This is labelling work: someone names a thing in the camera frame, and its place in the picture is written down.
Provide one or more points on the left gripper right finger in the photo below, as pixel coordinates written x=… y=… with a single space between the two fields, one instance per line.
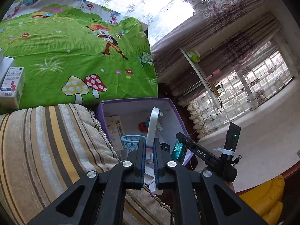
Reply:
x=199 y=198

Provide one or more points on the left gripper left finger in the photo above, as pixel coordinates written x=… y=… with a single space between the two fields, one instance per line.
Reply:
x=98 y=198

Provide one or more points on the black small box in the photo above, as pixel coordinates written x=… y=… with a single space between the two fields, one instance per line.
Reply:
x=165 y=147

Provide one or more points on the white orange oral liquid box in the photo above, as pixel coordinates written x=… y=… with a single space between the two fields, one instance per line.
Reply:
x=115 y=130

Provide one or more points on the teal patterned box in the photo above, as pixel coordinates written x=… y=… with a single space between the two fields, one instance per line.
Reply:
x=179 y=152

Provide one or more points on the red blue toy truck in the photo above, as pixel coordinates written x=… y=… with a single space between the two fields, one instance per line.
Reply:
x=143 y=126

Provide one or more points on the right hand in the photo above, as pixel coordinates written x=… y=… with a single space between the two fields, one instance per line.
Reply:
x=230 y=185

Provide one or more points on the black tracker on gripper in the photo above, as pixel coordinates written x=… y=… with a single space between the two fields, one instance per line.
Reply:
x=232 y=137

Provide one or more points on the yellow plush toy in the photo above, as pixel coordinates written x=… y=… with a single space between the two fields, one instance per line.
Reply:
x=265 y=199

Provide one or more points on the striped sofa cushion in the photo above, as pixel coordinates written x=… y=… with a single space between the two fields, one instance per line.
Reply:
x=44 y=151

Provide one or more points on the purple cardboard box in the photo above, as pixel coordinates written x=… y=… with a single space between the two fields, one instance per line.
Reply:
x=137 y=110

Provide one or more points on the pink handheld massager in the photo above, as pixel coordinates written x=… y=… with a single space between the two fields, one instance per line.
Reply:
x=213 y=74

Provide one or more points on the green tissue pack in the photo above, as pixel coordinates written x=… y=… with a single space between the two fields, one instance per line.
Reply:
x=193 y=56

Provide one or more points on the white blue medicine box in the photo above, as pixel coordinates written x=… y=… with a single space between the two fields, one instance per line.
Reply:
x=12 y=87

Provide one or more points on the mauve curtain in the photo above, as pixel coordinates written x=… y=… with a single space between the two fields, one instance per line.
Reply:
x=232 y=36

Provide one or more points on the green cartoon tablecloth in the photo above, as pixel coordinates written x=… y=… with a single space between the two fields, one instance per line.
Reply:
x=75 y=51

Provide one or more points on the white box stack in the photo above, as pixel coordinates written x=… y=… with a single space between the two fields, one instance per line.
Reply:
x=5 y=63

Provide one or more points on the white wall shelf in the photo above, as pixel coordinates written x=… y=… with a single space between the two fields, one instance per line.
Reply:
x=197 y=70

